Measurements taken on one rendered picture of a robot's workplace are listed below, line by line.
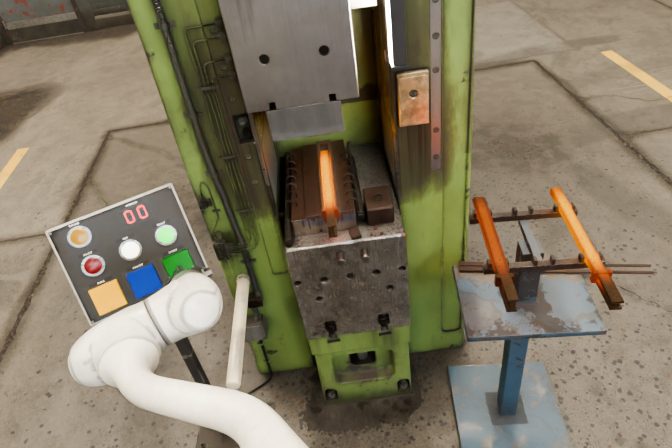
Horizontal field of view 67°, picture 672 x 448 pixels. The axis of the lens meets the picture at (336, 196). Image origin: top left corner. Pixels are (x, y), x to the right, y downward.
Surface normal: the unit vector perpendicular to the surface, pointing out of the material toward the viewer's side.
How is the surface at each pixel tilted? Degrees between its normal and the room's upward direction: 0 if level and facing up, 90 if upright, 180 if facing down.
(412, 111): 90
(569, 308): 0
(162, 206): 60
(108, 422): 0
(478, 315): 0
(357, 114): 90
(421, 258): 90
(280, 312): 90
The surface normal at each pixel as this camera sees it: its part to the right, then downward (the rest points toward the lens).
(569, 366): -0.12, -0.79
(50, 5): 0.11, 0.59
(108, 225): 0.36, 0.03
